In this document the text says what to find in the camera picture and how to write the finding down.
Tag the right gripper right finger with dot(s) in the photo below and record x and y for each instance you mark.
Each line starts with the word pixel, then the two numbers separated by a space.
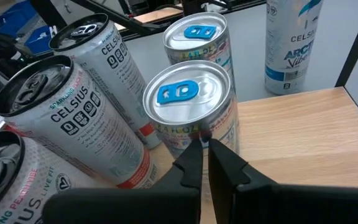
pixel 275 205

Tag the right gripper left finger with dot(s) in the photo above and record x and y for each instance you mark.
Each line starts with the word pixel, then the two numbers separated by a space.
pixel 135 205

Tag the slim can blue tab lid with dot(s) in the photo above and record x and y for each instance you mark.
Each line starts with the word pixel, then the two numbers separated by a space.
pixel 188 102
pixel 197 43

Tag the tall white can blue band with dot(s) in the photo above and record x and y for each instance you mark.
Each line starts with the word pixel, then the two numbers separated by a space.
pixel 291 46

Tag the left wooden side board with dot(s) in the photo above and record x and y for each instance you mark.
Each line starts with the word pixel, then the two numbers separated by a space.
pixel 157 14

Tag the blue plastic bin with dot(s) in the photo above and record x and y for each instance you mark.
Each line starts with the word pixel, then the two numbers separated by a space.
pixel 14 17

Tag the wooden shelf black metal frame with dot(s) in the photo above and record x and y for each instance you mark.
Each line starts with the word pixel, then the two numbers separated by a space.
pixel 291 130

